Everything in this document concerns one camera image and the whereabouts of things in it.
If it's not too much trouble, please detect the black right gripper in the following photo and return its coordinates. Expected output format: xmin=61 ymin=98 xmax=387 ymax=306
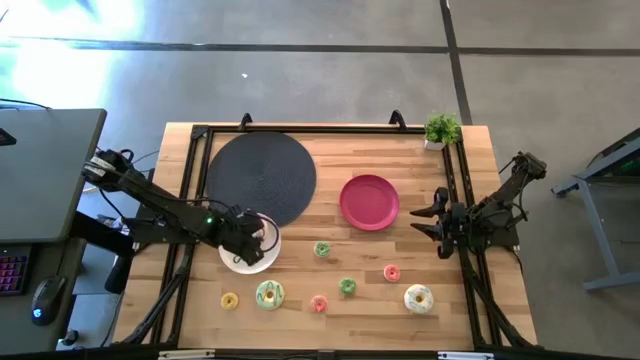
xmin=409 ymin=186 xmax=472 ymax=260

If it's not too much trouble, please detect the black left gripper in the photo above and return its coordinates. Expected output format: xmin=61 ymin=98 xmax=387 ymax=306
xmin=218 ymin=206 xmax=267 ymax=267

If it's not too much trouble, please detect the large green frosted donut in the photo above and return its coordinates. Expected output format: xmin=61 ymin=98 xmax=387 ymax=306
xmin=255 ymin=279 xmax=286 ymax=311

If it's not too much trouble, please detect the large white frosted donut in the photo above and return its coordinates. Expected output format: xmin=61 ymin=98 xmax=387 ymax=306
xmin=403 ymin=283 xmax=435 ymax=315

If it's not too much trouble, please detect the white round plate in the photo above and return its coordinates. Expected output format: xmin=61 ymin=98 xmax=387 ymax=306
xmin=218 ymin=212 xmax=282 ymax=276

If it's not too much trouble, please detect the pink round plate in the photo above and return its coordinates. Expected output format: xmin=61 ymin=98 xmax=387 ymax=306
xmin=339 ymin=174 xmax=401 ymax=232

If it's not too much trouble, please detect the round black woven placemat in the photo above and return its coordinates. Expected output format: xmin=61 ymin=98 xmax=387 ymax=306
xmin=205 ymin=131 xmax=318 ymax=228

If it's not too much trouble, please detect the small potted green plant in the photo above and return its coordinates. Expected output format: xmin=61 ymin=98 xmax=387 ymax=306
xmin=423 ymin=112 xmax=462 ymax=152

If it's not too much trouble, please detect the white label strip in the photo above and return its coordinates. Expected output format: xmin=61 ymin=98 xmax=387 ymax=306
xmin=158 ymin=349 xmax=216 ymax=360
xmin=437 ymin=351 xmax=495 ymax=360

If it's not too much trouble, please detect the black computer mouse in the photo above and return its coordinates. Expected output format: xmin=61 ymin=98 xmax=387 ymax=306
xmin=30 ymin=275 xmax=68 ymax=327

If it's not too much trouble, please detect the grey desk top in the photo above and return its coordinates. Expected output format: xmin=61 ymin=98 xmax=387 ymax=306
xmin=0 ymin=108 xmax=108 ymax=245

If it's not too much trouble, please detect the keyboard with pink backlight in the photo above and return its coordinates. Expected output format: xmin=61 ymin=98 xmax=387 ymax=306
xmin=0 ymin=243 xmax=32 ymax=297

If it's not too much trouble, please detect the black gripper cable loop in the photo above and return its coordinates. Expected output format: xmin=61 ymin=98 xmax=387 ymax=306
xmin=247 ymin=213 xmax=281 ymax=265

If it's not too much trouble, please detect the grey metal table frame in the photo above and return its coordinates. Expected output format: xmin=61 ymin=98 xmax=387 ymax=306
xmin=551 ymin=127 xmax=640 ymax=292

